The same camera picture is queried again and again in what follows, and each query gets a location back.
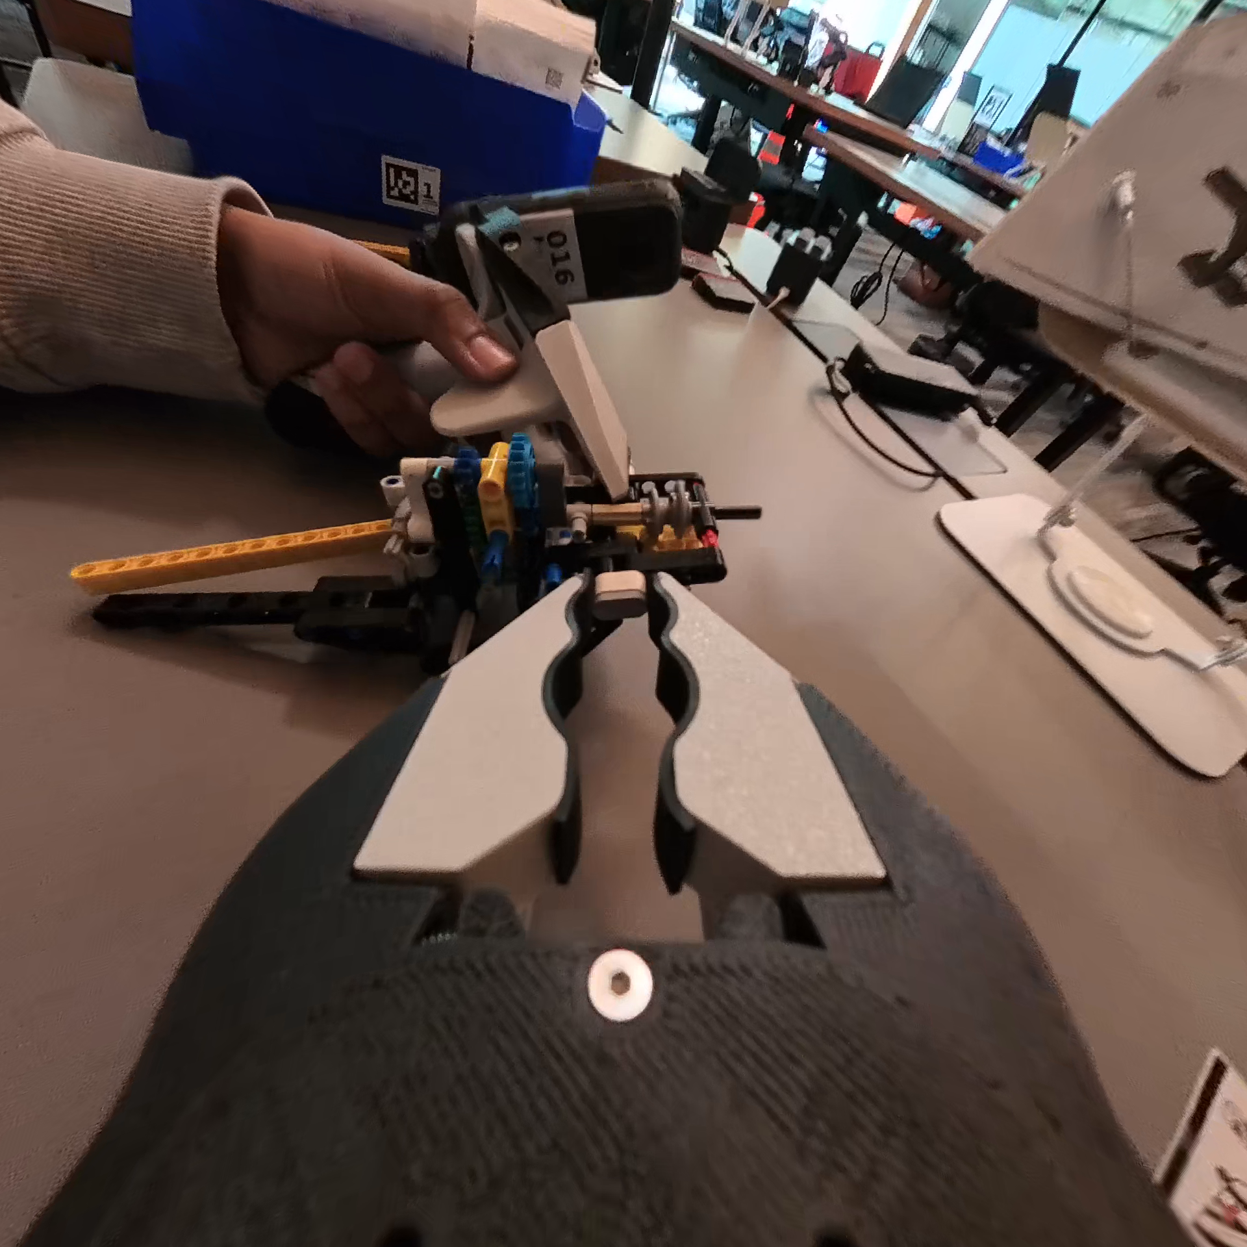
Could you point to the dark flat case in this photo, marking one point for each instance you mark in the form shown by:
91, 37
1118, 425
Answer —
723, 293

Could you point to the blue storage bin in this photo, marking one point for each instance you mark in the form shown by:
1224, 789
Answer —
293, 126

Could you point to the person's left hand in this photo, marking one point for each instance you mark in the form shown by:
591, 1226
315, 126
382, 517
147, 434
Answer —
321, 302

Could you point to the white plastic container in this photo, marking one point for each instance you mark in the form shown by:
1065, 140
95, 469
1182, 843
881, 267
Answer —
97, 118

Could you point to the white stand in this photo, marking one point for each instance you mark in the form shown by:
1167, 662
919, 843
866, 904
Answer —
1100, 624

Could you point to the white tilted board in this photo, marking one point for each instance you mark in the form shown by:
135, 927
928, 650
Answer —
1120, 224

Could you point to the black power adapter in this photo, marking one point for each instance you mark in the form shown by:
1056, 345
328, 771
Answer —
910, 376

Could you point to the yellow black lego model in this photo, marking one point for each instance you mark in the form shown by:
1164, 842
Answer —
496, 487

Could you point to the brown wooden desk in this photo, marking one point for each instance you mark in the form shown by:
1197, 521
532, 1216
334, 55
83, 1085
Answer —
916, 184

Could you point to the red bag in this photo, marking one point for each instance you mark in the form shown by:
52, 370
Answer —
857, 73

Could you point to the flat cardboard box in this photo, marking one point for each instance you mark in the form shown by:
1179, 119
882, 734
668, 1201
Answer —
526, 49

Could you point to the white printed card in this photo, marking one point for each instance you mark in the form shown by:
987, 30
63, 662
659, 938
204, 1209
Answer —
1213, 1169

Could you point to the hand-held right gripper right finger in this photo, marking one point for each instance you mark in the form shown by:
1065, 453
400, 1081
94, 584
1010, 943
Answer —
769, 769

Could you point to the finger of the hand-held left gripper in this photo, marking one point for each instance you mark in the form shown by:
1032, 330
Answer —
585, 409

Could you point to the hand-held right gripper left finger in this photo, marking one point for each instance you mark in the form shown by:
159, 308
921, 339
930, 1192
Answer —
468, 769

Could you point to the black charger box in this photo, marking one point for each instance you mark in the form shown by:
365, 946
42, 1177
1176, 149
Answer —
800, 267

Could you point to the yellow lego beam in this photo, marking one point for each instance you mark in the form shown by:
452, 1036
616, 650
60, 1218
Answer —
385, 251

